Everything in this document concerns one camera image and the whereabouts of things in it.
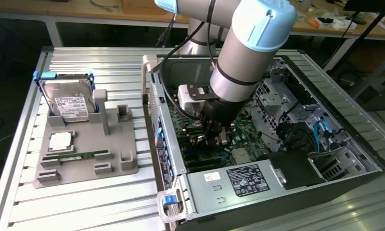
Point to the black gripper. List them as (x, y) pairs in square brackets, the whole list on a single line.
[(223, 111)]

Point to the graphics card with metal bracket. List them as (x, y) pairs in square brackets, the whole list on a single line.
[(224, 137)]

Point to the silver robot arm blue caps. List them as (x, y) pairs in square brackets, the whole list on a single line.
[(256, 48)]

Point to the green motherboard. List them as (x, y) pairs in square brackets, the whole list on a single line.
[(247, 139)]

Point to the metal drive cage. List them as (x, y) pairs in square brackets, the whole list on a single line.
[(276, 101)]

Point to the silver chipset heat sink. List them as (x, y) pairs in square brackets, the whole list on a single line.
[(245, 157)]

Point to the long black expansion slot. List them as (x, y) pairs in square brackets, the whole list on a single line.
[(208, 165), (207, 159)]

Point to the grey power supply unit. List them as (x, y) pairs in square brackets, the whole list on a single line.
[(208, 192)]

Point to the open black PC case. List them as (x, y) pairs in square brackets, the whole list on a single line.
[(347, 125)]

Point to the metal disk bay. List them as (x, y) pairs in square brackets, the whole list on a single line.
[(337, 161)]

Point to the green RAM stick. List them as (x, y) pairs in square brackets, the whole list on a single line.
[(83, 156)]

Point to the silver hard disk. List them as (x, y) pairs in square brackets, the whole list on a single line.
[(67, 96)]

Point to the orange and white desk clutter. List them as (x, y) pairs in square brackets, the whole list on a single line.
[(327, 22)]

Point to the grey parts rack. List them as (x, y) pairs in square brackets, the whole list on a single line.
[(87, 173)]

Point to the silver CPU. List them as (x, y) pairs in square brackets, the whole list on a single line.
[(60, 142)]

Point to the blue disk carrier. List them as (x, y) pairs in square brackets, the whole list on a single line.
[(48, 75)]

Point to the wooden desk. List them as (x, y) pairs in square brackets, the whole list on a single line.
[(83, 13)]

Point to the black slanted pole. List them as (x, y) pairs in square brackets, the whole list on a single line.
[(377, 20)]

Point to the black monitor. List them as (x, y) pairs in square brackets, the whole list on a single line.
[(369, 4)]

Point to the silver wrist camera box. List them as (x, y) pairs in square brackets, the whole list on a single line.
[(187, 103)]

